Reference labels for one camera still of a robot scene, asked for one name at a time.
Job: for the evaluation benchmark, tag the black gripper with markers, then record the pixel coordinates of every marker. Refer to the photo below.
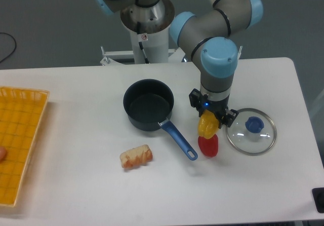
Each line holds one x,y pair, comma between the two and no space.
219,108

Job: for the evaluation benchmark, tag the yellow toy pepper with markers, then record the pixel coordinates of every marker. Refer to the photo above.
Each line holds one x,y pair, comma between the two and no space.
208,125

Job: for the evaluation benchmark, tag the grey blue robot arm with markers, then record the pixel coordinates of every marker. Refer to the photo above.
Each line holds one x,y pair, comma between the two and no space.
219,59

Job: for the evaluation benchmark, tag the red toy pepper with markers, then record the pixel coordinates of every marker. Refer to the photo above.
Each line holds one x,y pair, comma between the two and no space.
209,147

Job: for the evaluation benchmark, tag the glass lid blue knob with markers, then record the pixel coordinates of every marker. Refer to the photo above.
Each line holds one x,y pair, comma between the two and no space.
252,133

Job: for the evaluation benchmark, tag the toy bread loaf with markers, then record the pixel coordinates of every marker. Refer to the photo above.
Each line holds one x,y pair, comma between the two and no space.
136,156

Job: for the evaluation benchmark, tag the black table corner object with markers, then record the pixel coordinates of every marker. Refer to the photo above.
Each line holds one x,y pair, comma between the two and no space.
318,198

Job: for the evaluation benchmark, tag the yellow plastic basket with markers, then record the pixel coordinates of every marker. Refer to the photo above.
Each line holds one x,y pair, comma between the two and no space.
22,111

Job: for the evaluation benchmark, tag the dark pot blue handle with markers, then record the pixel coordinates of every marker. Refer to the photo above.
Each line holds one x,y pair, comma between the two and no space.
149,104

